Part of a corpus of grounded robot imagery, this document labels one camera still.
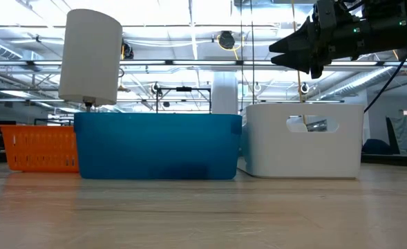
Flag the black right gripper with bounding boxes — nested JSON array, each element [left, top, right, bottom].
[[268, 0, 407, 80]]

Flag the white plastic bin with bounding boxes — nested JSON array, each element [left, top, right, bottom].
[[237, 102, 365, 179]]

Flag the blue plastic bin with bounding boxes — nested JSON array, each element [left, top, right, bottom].
[[73, 113, 243, 181]]

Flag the orange slotted plastic basket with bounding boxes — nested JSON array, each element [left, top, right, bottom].
[[0, 124, 80, 173]]

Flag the white building column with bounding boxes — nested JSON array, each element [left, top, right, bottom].
[[211, 71, 239, 114]]

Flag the white-shade lamp with wooden base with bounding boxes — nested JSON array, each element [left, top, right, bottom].
[[58, 8, 123, 113]]

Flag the yellow hanging cord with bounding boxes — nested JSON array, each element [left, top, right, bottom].
[[291, 0, 310, 125]]

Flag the black ceiling cable reel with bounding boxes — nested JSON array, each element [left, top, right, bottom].
[[218, 30, 236, 50]]

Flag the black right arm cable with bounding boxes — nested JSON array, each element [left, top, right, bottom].
[[363, 57, 407, 115]]

